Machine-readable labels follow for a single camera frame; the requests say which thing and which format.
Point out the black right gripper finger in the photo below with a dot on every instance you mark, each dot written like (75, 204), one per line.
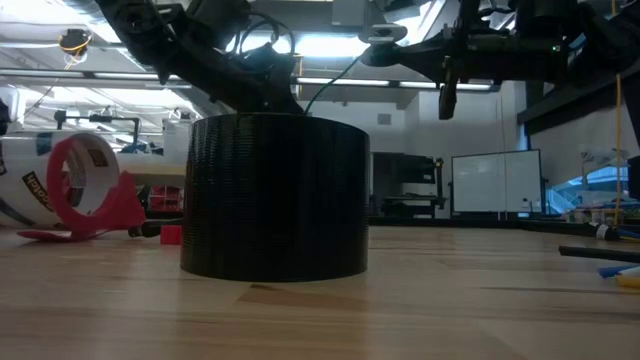
(425, 62)
(425, 46)

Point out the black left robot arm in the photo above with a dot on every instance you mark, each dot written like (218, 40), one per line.
(165, 40)

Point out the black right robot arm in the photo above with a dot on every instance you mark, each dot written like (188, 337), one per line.
(590, 30)

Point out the black gantry stand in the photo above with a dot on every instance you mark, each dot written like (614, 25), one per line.
(100, 119)

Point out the wall vent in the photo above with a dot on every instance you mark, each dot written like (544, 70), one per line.
(384, 119)

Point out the black equipment rack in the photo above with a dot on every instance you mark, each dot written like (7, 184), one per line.
(410, 180)

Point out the whiteboard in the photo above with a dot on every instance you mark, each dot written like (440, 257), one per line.
(495, 182)

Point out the red tape dispenser white tape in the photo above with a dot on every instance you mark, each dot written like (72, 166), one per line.
(117, 212)

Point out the grey duct tape roll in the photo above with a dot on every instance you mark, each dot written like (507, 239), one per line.
(275, 200)

